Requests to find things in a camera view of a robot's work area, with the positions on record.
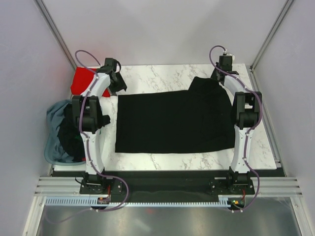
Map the right aluminium frame post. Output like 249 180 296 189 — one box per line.
249 0 295 72

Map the grey blue t shirt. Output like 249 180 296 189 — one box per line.
44 98 74 163

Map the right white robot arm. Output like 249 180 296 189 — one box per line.
213 65 262 194

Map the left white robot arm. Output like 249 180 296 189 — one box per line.
72 64 127 193

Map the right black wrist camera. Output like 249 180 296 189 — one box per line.
218 54 235 72

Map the aluminium frame post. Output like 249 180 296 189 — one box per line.
34 0 77 70
249 0 295 72

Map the white slotted cable duct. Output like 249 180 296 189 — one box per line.
45 196 244 207

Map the folded red t shirt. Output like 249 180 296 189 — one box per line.
70 67 110 98

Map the black t shirt in basket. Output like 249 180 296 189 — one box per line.
58 104 86 162

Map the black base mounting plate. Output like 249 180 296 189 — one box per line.
80 170 255 202

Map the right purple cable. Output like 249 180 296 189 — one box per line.
209 45 263 213

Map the left aluminium frame post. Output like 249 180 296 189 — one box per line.
34 0 77 70

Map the black t shirt with logo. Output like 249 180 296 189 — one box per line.
115 77 235 154

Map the blue plastic laundry basket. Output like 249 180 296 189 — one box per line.
43 99 87 166

